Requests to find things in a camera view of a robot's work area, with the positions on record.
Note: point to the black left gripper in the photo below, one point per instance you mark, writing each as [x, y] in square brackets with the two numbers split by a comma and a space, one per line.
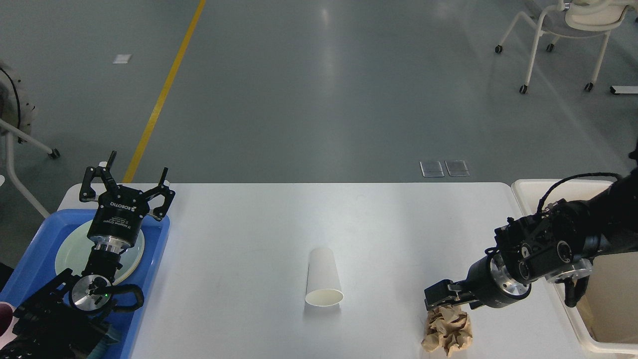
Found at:
[118, 217]

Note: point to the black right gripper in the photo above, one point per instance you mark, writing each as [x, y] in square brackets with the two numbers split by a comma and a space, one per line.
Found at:
[488, 280]

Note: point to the brown paper ball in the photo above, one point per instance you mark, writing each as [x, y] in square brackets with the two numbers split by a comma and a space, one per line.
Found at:
[447, 327]

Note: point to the light green plate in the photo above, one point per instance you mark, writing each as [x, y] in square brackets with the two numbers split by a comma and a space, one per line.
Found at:
[75, 249]

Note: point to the teal mug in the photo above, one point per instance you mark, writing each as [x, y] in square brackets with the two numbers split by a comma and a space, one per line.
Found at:
[111, 337]

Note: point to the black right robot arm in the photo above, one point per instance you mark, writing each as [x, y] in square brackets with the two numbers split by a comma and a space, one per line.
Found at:
[558, 242]

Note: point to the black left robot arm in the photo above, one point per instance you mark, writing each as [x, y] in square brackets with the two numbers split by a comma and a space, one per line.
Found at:
[67, 317]

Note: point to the blue plastic tray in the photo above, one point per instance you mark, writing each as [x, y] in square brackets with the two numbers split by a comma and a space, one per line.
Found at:
[37, 268]

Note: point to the white paper cup lying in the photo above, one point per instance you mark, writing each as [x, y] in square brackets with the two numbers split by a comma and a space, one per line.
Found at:
[323, 286]

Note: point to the white plastic bin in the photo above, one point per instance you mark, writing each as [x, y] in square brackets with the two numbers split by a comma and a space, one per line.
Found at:
[605, 320]

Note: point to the pink cup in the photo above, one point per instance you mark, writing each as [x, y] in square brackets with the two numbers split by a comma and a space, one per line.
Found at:
[7, 322]

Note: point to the white bar on floor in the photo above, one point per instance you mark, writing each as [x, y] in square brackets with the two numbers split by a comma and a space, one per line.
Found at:
[623, 90]

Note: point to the white chair on wheels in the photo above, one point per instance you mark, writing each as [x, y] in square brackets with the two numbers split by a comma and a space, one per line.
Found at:
[576, 19]

